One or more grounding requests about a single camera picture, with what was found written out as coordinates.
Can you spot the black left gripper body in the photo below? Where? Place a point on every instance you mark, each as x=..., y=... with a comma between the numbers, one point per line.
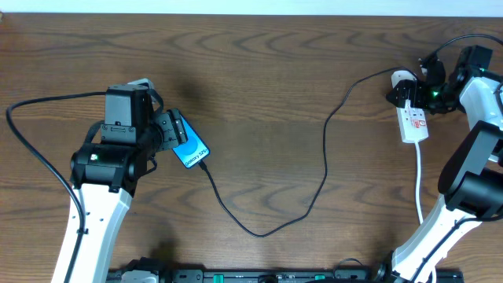
x=168, y=130

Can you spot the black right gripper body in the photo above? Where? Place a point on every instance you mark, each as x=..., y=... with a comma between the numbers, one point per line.
x=410, y=92

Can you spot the blue Galaxy smartphone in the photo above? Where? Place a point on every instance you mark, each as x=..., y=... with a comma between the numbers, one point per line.
x=194, y=150

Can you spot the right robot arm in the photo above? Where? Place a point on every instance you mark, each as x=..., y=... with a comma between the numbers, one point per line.
x=469, y=192

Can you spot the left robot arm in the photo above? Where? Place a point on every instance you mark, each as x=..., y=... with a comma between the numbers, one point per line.
x=105, y=174

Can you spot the white USB charger plug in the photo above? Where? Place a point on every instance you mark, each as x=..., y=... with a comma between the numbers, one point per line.
x=398, y=76

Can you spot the white power strip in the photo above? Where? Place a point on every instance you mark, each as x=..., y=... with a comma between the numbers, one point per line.
x=412, y=124

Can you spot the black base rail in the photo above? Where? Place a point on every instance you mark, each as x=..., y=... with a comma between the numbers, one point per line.
x=221, y=276

